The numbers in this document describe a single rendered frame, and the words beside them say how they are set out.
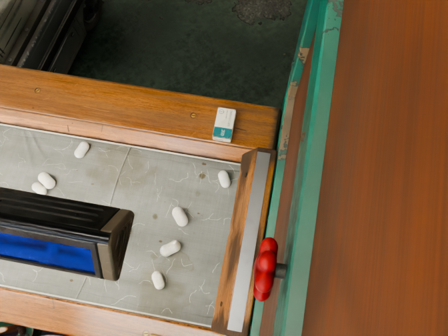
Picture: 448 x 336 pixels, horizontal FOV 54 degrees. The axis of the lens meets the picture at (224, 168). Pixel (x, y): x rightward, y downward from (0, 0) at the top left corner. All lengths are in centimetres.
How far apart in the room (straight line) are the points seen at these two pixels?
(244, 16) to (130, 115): 110
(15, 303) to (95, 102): 39
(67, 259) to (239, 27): 148
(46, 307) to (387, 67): 75
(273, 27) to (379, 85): 169
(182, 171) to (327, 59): 56
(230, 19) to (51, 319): 139
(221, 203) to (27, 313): 38
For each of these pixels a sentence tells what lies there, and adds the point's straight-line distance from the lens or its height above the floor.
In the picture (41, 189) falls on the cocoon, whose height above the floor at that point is 76.
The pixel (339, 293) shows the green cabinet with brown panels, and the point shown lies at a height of 136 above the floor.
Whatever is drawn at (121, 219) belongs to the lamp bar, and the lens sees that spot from 49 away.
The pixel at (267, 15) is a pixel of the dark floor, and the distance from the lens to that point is 190.
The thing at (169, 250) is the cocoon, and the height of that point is 76.
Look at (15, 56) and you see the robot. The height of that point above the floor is 36.
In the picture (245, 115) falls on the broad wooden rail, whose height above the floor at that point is 76.
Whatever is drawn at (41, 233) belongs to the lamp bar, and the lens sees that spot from 49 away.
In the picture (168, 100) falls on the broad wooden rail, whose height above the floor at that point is 77.
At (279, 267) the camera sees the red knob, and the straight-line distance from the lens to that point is 31.
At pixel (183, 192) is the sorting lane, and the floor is 74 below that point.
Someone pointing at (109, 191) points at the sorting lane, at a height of 74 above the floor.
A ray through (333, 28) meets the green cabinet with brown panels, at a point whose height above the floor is 127.
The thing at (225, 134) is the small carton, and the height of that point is 79.
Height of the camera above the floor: 155
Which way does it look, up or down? 74 degrees down
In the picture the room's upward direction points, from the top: 5 degrees counter-clockwise
